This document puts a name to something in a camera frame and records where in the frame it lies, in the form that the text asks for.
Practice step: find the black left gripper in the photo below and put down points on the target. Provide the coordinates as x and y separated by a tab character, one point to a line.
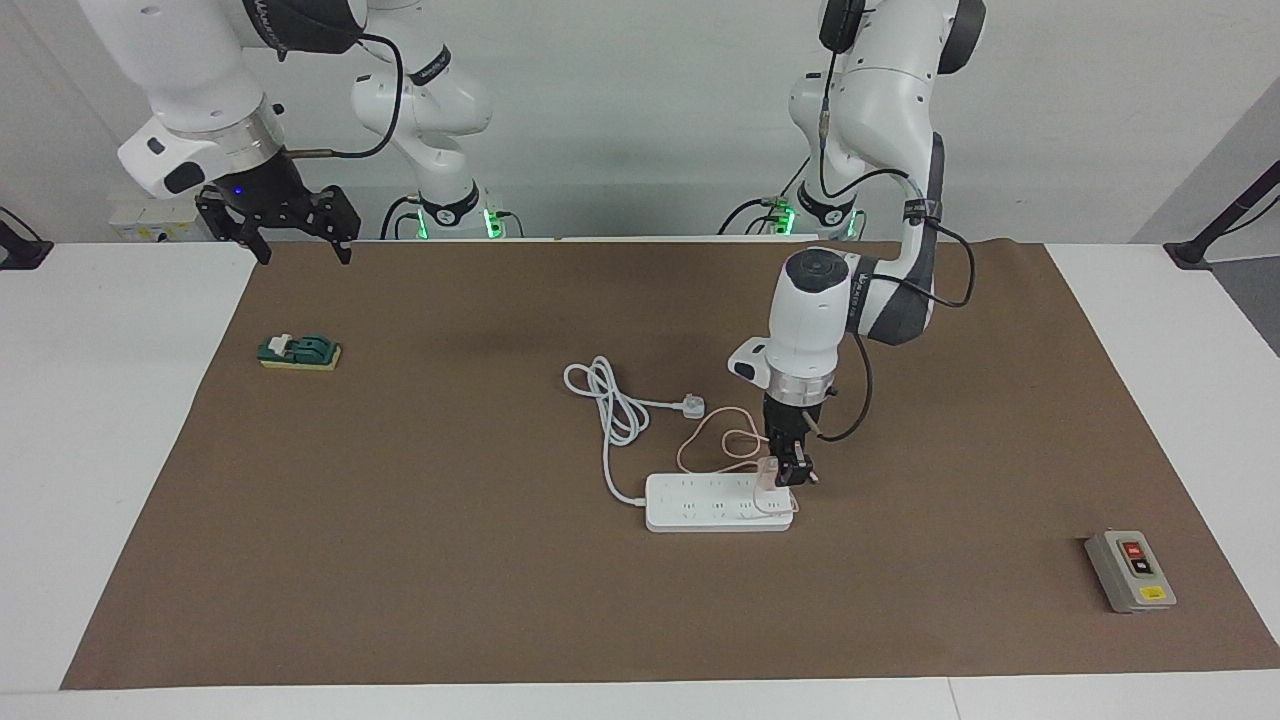
795	418

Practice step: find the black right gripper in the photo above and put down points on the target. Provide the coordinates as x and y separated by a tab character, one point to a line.
268	198

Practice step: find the pink charger adapter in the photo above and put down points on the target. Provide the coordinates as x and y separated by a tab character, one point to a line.
767	478

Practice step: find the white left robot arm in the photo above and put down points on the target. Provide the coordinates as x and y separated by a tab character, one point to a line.
810	320

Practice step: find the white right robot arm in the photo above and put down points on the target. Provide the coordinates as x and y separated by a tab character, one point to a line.
190	90

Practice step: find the white power strip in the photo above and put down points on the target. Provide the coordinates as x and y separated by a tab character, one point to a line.
700	510

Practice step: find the white background box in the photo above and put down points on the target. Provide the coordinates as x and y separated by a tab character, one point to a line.
150	220

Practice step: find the black clamp stand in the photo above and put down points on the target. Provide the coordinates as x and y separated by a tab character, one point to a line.
25	255
1188	255

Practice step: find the brown table mat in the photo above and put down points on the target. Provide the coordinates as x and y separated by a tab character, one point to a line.
400	560

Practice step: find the green knife switch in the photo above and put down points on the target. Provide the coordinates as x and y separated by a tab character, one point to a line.
300	352

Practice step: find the grey on-off switch box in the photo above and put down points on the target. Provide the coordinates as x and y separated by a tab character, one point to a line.
1130	570

